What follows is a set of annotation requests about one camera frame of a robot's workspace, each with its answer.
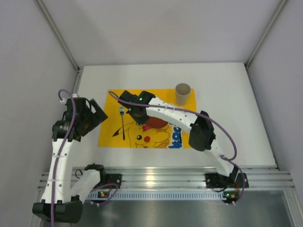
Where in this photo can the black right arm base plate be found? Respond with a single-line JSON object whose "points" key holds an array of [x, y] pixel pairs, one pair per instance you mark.
{"points": [[214, 180]]}

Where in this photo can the blue metallic fork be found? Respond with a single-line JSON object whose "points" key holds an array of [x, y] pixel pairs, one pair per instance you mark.
{"points": [[121, 111]]}

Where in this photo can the right aluminium corner post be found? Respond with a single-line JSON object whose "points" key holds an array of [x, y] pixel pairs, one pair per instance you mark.
{"points": [[266, 32]]}

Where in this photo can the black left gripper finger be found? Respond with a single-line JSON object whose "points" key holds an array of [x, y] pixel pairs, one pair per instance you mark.
{"points": [[99, 115], [86, 127]]}

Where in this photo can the slotted grey cable duct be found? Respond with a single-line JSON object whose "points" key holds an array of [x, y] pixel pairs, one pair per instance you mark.
{"points": [[167, 195]]}

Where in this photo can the red-orange plate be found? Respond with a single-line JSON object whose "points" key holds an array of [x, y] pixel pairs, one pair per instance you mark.
{"points": [[156, 123]]}

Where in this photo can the beige paper cup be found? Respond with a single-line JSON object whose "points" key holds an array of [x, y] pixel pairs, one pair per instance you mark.
{"points": [[182, 91]]}

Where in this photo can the left aluminium corner post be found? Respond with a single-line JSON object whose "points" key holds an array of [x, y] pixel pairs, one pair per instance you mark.
{"points": [[46, 14]]}

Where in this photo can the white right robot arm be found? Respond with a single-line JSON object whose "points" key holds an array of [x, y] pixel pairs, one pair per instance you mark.
{"points": [[150, 112]]}

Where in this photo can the aluminium corner post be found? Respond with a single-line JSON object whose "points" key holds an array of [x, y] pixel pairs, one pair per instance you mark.
{"points": [[266, 32], [46, 14]]}

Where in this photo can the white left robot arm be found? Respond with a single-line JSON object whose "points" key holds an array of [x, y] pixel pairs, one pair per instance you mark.
{"points": [[62, 202]]}

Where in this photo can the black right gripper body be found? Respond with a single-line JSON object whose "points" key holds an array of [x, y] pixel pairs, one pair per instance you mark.
{"points": [[138, 114]]}

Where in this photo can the yellow Pikachu cloth placemat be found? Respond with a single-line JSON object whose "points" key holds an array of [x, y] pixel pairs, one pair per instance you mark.
{"points": [[136, 136]]}

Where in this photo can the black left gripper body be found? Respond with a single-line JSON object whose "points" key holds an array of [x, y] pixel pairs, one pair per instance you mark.
{"points": [[95, 116]]}

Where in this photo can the aluminium mounting rail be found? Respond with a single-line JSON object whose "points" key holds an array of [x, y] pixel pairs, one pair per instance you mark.
{"points": [[156, 178]]}

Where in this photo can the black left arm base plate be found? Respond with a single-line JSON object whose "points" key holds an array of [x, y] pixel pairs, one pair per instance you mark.
{"points": [[108, 180]]}

